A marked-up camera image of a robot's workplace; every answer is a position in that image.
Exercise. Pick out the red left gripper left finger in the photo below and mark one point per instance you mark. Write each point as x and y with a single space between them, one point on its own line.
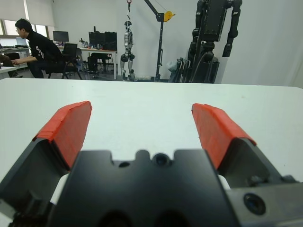
68 132

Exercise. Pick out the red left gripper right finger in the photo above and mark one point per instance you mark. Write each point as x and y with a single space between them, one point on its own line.
217 134

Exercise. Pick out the folded black stands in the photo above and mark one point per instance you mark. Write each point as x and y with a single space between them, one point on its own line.
184 68

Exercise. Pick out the seated person behind desk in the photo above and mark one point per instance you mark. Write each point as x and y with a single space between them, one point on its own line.
98 60

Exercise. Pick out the light blue bag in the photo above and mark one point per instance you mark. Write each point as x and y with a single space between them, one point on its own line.
172 68

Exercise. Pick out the black office chair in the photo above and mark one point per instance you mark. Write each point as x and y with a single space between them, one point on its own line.
69 50

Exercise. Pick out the low white desk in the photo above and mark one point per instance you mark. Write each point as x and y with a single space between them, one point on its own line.
7 71

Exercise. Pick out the seated person black sweater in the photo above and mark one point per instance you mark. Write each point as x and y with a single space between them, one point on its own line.
40 49

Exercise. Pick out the small black monitor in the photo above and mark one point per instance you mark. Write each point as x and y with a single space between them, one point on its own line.
60 36

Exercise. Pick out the black equipment case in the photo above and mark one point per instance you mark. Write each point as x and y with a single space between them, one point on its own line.
110 41

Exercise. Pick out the silver humanoid robot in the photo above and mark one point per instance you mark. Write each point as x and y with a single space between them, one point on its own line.
127 45

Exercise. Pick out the black crane yellow winch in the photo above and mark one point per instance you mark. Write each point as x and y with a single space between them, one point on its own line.
161 35

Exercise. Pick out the white window blind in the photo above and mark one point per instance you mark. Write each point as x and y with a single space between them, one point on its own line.
39 11

